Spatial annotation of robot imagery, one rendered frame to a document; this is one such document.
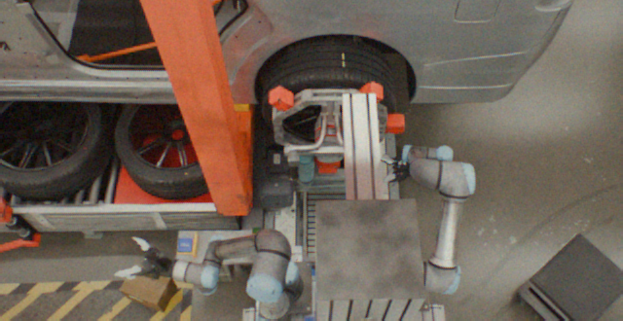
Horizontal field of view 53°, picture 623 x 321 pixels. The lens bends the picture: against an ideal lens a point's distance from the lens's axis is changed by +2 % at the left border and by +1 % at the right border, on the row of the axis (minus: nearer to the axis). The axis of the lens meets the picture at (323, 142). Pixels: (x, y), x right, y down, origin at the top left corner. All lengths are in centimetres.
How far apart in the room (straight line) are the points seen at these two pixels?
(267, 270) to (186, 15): 85
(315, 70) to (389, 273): 148
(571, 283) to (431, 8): 162
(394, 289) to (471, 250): 229
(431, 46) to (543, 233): 154
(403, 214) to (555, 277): 200
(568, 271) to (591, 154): 102
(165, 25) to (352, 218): 82
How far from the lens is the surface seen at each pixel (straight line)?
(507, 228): 385
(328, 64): 279
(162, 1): 183
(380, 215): 152
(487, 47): 290
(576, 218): 401
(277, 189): 333
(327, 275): 146
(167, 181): 333
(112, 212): 347
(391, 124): 298
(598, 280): 352
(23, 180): 357
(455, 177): 242
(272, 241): 210
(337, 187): 361
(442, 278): 254
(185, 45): 198
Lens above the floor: 343
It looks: 61 degrees down
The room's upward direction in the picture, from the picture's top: 1 degrees clockwise
